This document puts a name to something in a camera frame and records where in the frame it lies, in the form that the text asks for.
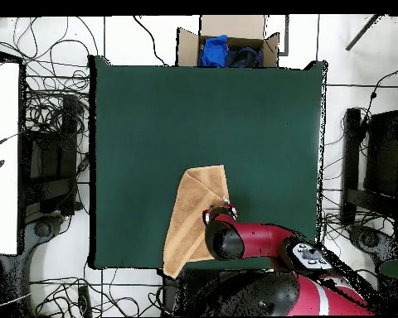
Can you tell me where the long black cable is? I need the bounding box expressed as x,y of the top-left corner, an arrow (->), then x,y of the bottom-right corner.
132,15 -> 168,66

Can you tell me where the tan terry towel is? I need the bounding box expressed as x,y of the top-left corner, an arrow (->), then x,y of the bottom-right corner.
162,164 -> 231,279

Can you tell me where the black metal frame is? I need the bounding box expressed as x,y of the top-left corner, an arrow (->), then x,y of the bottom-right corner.
278,14 -> 290,56

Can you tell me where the black equipment rack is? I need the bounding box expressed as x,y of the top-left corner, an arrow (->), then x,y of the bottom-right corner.
340,107 -> 398,226
21,94 -> 85,218

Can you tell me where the black power strip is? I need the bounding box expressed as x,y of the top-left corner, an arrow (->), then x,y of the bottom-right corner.
77,285 -> 93,317

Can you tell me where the cardboard box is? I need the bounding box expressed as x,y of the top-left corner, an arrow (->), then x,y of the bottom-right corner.
176,14 -> 280,68

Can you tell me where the grey metal bar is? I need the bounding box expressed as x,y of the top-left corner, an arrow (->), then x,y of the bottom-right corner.
345,14 -> 386,51

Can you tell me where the dark green table cloth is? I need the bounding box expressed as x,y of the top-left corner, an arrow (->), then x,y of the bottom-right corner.
88,55 -> 328,271

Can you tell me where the dark speckled chair base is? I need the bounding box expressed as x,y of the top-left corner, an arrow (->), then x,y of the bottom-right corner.
347,224 -> 398,266

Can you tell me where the dark navy garment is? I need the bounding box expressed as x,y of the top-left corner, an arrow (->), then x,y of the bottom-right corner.
225,46 -> 265,68

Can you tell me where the white side table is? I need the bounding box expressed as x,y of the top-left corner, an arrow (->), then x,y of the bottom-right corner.
0,60 -> 22,255

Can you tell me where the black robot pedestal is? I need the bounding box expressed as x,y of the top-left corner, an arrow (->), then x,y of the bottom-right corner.
162,269 -> 226,317

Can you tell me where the grey round caster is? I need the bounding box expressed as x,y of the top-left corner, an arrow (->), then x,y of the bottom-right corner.
32,220 -> 54,239

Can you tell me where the black cable tangle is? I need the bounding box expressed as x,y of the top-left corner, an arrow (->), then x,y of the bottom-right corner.
0,16 -> 100,133
319,185 -> 386,316

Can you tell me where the blue garment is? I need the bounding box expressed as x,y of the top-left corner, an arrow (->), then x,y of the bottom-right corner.
200,34 -> 229,68

